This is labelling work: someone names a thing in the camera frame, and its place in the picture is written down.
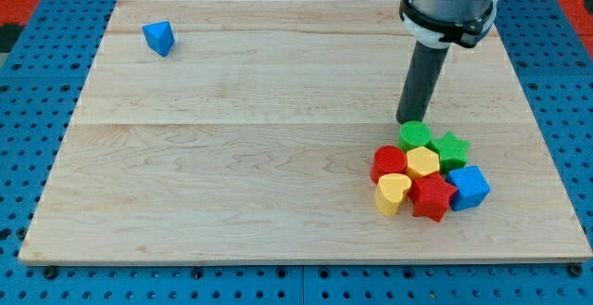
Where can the blue triangle block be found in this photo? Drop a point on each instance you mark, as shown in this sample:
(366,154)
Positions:
(159,37)

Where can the green cylinder block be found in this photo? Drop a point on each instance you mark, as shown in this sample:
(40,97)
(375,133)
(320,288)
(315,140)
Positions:
(413,134)

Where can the wooden board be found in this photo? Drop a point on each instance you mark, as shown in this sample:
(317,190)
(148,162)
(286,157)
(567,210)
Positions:
(251,143)

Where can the red star block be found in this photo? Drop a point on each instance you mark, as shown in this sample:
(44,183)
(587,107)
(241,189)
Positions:
(431,196)

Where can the red cylinder block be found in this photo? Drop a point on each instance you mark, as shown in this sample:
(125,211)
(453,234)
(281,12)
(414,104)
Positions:
(386,160)

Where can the blue cube block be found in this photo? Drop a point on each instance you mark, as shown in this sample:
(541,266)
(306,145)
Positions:
(472,187)

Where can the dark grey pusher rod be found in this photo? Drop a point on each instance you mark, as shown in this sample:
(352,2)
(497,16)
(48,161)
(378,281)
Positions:
(424,69)

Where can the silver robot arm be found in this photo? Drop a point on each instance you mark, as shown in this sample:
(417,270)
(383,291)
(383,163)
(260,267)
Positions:
(439,23)

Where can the green star block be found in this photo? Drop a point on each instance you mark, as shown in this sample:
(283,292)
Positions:
(451,150)

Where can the yellow hexagon block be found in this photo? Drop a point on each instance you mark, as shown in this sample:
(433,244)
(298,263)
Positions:
(421,162)

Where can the yellow heart block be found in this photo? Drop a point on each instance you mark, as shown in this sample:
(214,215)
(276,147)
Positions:
(390,192)

